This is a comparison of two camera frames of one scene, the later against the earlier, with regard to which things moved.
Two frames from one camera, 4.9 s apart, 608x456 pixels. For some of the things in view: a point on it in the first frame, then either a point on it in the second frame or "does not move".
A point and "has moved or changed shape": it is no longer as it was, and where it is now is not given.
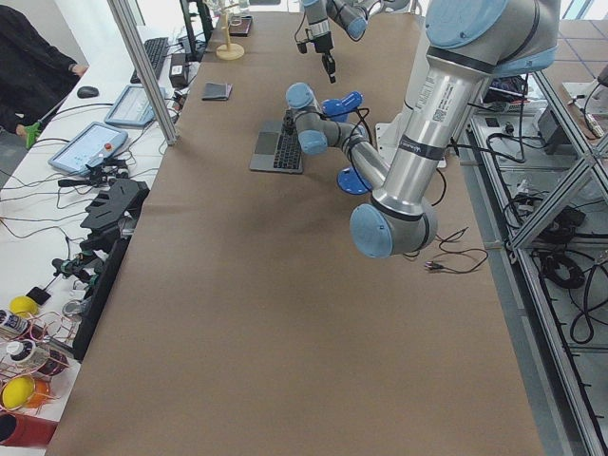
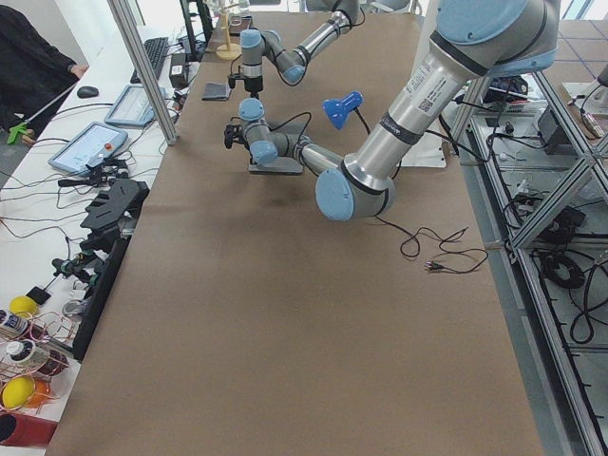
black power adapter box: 179,70 does not move
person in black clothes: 33,74 does not move
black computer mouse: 87,91 does not move
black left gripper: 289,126 → 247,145
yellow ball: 23,307 does not move
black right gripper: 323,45 → 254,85
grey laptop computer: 275,151 has moved or changed shape
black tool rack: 109,218 does not move
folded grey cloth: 217,91 does not move
